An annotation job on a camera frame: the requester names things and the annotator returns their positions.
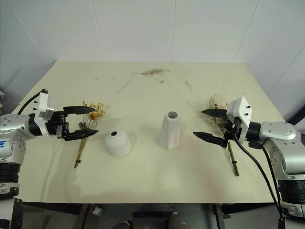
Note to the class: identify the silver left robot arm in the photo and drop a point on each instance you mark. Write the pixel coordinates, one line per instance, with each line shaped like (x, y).
(12, 126)

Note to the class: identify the dried grass sprig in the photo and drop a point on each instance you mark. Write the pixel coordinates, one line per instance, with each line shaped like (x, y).
(152, 72)

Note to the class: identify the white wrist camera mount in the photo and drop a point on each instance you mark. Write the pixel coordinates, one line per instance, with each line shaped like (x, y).
(45, 107)
(241, 112)

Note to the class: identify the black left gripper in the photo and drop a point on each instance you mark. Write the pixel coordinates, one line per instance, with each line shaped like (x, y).
(57, 122)

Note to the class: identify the yellow dried flower bunch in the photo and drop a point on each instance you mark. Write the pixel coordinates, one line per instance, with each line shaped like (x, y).
(94, 116)

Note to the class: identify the short round white vase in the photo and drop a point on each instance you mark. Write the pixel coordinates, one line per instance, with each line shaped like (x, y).
(118, 144)

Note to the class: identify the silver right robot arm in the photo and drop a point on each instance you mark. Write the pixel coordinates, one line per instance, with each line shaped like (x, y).
(281, 133)

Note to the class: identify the thin dried twig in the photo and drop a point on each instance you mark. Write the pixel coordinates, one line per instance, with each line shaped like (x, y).
(123, 87)

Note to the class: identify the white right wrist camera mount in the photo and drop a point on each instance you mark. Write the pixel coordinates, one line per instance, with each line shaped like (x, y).
(241, 112)

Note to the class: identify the rusty metal frame leg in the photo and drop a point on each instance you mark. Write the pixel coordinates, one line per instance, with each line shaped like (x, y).
(84, 215)
(220, 215)

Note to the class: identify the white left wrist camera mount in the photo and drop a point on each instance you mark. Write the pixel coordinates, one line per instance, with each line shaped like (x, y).
(45, 107)

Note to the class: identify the beige dried flower bunch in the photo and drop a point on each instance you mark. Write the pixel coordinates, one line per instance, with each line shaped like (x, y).
(215, 102)

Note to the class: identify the tall white vase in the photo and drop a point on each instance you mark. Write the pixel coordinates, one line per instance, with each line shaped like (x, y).
(169, 133)

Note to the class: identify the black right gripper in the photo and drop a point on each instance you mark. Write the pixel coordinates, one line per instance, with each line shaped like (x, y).
(231, 136)

